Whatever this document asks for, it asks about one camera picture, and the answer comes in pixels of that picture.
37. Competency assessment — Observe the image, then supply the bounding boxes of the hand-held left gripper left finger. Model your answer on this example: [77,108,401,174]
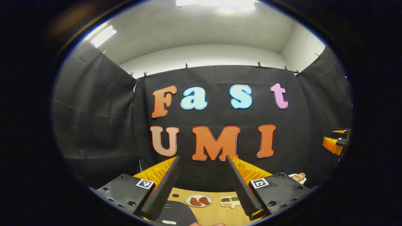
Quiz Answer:
[90,156,181,221]

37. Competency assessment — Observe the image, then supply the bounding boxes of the ceiling light panel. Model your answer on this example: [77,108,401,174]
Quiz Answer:
[175,0,256,11]
[91,25,117,48]

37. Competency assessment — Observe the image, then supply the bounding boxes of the white toaster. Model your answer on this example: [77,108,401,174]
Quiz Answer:
[288,173,307,185]

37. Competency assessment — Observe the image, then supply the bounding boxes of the white divided grain dish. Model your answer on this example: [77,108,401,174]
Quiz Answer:
[220,196,242,208]

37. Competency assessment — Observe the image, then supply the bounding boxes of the black backdrop cloth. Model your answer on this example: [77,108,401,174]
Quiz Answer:
[52,47,354,193]

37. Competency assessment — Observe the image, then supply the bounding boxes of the white round plate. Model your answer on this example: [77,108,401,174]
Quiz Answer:
[184,194,214,208]

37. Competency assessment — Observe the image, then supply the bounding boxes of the black silver rice cooker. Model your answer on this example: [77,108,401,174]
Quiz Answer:
[156,200,198,226]

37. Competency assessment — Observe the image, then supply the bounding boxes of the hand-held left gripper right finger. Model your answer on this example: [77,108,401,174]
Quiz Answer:
[225,155,311,221]

